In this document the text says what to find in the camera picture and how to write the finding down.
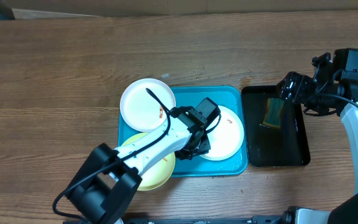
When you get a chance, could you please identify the cream white plate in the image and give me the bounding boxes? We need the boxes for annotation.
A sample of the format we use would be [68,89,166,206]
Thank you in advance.
[201,106,244,161]

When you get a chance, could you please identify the yellow green sponge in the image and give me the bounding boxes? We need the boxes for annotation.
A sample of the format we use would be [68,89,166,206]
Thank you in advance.
[262,98,284,129]

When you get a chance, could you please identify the white plate with ketchup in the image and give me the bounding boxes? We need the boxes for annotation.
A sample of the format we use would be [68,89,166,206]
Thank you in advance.
[120,78,176,132]

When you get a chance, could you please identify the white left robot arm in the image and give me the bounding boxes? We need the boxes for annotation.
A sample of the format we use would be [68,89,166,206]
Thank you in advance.
[60,106,220,223]

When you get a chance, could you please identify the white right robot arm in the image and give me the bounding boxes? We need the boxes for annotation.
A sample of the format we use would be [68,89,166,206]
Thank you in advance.
[277,69,358,224]

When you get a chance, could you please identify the teal plastic tray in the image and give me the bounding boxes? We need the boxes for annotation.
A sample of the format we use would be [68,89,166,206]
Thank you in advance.
[118,86,247,177]

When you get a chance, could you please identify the black tray with water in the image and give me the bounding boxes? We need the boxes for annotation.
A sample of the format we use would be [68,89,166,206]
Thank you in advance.
[241,85,311,167]

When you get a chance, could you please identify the yellow plate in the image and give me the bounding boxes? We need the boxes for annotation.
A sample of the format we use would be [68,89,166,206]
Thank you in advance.
[120,132,177,192]

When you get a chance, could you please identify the cardboard panel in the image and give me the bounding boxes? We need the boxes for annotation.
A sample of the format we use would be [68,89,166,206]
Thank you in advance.
[4,0,358,16]

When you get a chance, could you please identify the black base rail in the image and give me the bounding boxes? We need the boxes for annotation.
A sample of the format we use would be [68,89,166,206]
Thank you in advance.
[115,215,282,224]

